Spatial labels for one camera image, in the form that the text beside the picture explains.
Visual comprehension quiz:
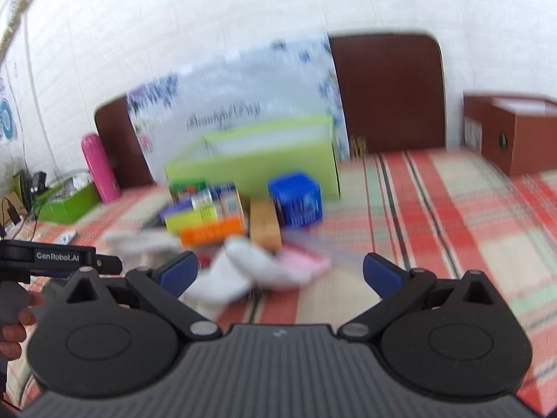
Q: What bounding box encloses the pink bottle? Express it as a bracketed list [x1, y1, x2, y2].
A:
[81, 134, 121, 203]

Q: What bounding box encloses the pink cloth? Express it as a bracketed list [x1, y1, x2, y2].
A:
[278, 244, 332, 280]

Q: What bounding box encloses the tan carton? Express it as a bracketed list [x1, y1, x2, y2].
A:
[249, 198, 283, 251]

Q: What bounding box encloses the brown cardboard box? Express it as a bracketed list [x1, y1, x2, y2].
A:
[462, 93, 557, 178]

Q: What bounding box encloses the brown headboard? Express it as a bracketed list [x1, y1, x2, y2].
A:
[93, 32, 447, 190]

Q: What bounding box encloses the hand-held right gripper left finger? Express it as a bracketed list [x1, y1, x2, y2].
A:
[56, 250, 223, 342]

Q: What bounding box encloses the blue wall sticker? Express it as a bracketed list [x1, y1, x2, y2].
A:
[0, 96, 18, 145]

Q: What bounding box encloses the yellow-green box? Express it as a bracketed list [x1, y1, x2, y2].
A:
[164, 206, 218, 234]

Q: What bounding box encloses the plaid bed sheet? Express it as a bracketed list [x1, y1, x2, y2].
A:
[0, 148, 557, 405]

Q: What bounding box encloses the white sock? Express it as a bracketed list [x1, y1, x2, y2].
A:
[180, 236, 315, 320]
[102, 230, 184, 267]

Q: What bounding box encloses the dark green small box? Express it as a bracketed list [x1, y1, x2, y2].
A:
[169, 180, 207, 200]

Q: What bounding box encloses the floral packaged bedding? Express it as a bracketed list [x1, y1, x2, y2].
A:
[126, 37, 351, 175]

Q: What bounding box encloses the blue and white box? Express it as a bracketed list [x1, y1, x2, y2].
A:
[191, 184, 244, 223]

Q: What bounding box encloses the light green storage box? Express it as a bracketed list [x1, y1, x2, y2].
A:
[164, 115, 341, 199]

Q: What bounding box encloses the black cable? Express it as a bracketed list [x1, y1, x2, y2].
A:
[0, 170, 49, 238]

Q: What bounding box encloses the person's left hand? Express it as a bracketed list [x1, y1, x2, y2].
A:
[0, 293, 45, 360]

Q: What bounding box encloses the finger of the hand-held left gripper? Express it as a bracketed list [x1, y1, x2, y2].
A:
[95, 255, 123, 273]

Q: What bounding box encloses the orange box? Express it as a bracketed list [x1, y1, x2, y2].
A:
[179, 219, 245, 247]

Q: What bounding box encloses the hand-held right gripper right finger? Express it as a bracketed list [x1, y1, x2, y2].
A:
[337, 251, 501, 342]

